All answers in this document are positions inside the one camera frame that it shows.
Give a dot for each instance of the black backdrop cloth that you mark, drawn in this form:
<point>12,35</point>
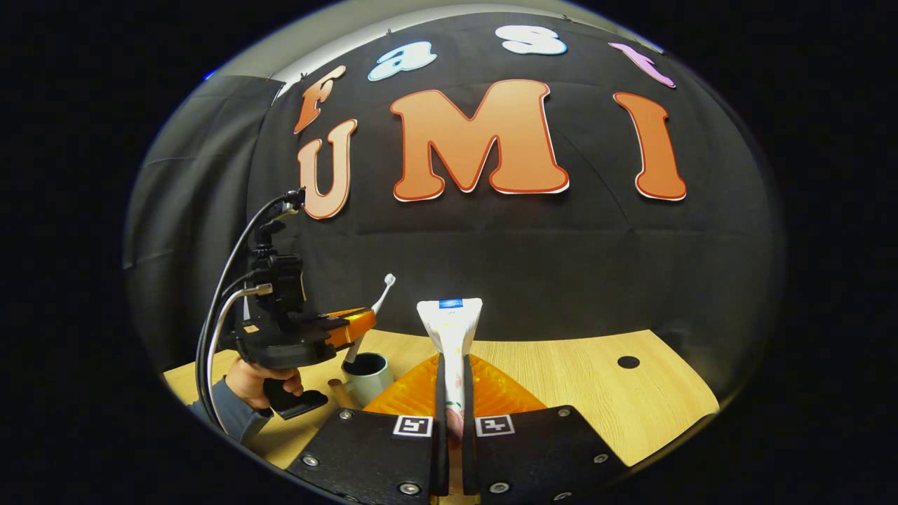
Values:
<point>526,252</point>

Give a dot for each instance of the white toothbrush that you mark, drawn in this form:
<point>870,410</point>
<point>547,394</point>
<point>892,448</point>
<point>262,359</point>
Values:
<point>388,282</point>

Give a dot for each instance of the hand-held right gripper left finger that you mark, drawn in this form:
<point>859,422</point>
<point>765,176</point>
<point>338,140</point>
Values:
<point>379,456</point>

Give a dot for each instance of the white toothpaste tube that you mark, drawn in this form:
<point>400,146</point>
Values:
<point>449,330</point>

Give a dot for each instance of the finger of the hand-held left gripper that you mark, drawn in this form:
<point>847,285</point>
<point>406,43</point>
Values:
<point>354,326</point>

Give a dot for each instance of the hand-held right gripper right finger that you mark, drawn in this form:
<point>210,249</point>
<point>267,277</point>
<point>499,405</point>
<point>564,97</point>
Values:
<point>540,449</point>

